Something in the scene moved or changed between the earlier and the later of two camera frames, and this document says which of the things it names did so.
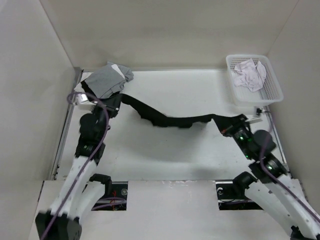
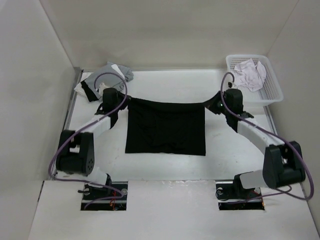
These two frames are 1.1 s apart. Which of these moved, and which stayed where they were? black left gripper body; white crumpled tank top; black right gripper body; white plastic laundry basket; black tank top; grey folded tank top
Moved: black left gripper body; black right gripper body; black tank top
Stayed: white crumpled tank top; white plastic laundry basket; grey folded tank top
